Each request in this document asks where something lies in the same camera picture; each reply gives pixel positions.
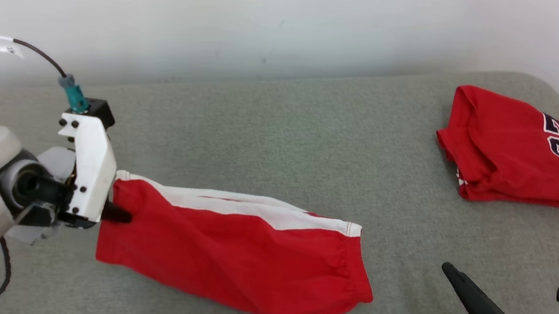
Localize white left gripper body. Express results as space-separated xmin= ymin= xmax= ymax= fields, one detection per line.
xmin=47 ymin=111 xmax=124 ymax=231

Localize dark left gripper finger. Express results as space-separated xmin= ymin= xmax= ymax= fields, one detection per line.
xmin=100 ymin=200 xmax=136 ymax=226

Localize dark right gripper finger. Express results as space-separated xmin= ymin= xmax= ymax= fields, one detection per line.
xmin=436 ymin=261 xmax=526 ymax=314

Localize red shorts with white stripe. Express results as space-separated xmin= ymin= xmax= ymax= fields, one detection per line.
xmin=90 ymin=167 xmax=385 ymax=314

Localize red shirt with white sleeves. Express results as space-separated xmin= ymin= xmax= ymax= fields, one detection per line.
xmin=429 ymin=81 xmax=559 ymax=212

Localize grey fabric sofa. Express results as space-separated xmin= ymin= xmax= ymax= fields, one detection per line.
xmin=0 ymin=13 xmax=559 ymax=314

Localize teal left camera connector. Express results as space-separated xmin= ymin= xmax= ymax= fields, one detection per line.
xmin=54 ymin=72 xmax=93 ymax=115

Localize black camera cable with tag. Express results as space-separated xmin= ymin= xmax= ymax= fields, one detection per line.
xmin=0 ymin=35 xmax=72 ymax=79

